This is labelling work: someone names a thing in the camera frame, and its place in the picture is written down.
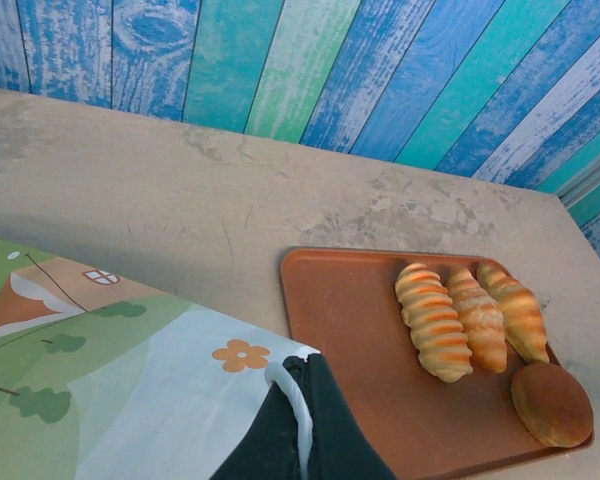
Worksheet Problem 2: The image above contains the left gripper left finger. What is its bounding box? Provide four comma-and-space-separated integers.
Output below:
210, 355, 310, 480

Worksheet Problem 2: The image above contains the aluminium corner post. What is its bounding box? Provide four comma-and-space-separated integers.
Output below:
554, 143, 600, 211

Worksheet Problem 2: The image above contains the round brown bun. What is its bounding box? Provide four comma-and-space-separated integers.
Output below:
510, 362, 595, 449

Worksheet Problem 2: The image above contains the striped spiral horn bread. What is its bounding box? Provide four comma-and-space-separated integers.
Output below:
394, 263, 475, 384

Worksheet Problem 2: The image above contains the brown plastic tray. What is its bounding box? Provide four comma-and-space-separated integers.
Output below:
279, 247, 596, 480

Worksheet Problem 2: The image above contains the golden brown croissant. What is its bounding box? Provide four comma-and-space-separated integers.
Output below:
476, 263, 551, 365

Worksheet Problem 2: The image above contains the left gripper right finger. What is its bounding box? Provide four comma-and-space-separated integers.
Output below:
307, 353, 399, 480

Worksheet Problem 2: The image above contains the pale golden croissant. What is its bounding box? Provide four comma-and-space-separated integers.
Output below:
446, 268, 509, 375

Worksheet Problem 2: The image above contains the printed paper bag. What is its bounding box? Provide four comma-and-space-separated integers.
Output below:
0, 232, 324, 480

